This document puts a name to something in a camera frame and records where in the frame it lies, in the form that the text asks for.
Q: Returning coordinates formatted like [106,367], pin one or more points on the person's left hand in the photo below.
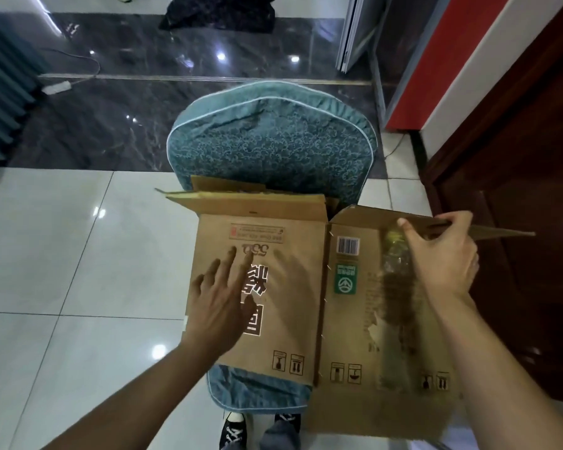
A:
[218,309]

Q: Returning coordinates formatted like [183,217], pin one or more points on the person's right forearm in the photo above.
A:
[506,379]

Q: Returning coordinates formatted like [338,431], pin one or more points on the black and white sneaker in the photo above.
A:
[233,431]

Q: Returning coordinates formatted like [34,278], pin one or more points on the person's left forearm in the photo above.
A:
[127,398]

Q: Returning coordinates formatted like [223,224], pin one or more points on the blue pleated curtain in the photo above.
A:
[5,89]

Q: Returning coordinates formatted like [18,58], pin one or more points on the person's right hand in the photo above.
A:
[445,262]

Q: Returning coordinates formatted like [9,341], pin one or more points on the person's grey trouser legs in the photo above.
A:
[281,434]

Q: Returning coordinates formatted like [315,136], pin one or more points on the teal fabric chair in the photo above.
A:
[272,136]

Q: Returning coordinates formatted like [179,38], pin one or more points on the dark floor mat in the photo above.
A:
[220,12]

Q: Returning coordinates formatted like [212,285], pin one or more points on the dark wooden door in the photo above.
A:
[525,229]

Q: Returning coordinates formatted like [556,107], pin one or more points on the small printed brown carton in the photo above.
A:
[356,370]

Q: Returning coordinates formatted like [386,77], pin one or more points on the glass door with metal frame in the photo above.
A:
[375,42]

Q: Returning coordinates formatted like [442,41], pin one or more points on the white power strip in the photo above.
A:
[56,88]

